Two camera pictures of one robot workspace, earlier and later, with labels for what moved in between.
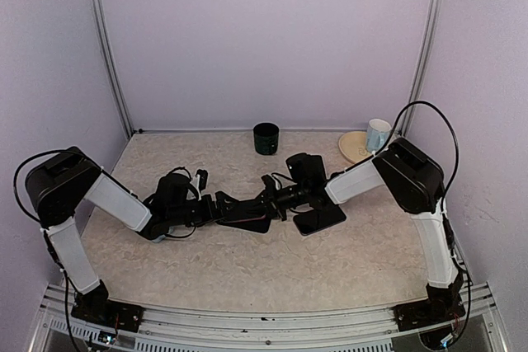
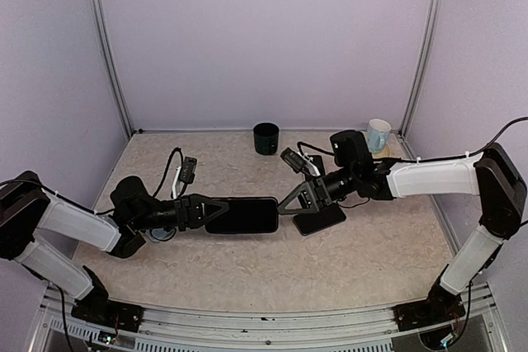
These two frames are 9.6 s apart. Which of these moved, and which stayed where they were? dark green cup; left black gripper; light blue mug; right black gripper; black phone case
Moved: left black gripper; right black gripper; black phone case
Stayed: dark green cup; light blue mug
